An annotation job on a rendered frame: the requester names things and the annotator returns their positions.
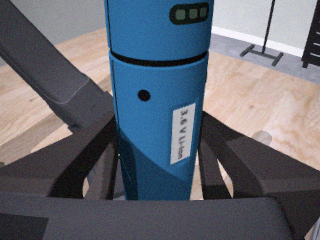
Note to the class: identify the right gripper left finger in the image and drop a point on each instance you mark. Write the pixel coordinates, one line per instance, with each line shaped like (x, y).
(60, 168)

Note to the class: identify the blue nut driver barrel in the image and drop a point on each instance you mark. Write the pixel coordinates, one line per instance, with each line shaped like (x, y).
(158, 55)

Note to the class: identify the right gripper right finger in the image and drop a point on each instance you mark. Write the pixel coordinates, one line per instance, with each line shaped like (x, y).
(257, 170)

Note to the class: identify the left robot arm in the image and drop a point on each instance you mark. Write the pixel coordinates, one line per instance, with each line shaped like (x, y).
(72, 95)

